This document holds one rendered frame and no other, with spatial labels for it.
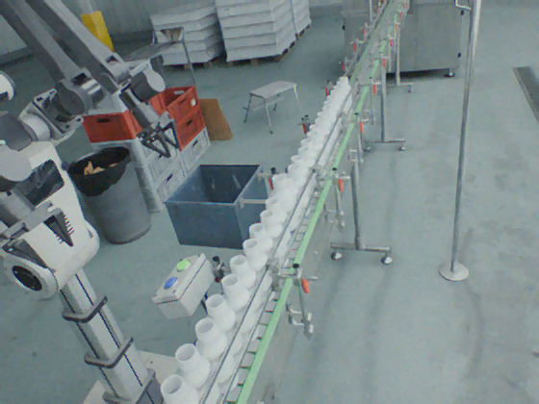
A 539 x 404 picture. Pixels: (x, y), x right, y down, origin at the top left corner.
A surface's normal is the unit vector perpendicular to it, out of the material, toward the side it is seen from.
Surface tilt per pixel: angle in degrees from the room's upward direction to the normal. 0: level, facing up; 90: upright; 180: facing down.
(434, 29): 90
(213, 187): 90
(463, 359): 0
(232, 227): 90
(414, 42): 90
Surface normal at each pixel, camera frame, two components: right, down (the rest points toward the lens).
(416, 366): -0.17, -0.84
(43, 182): 0.93, 0.03
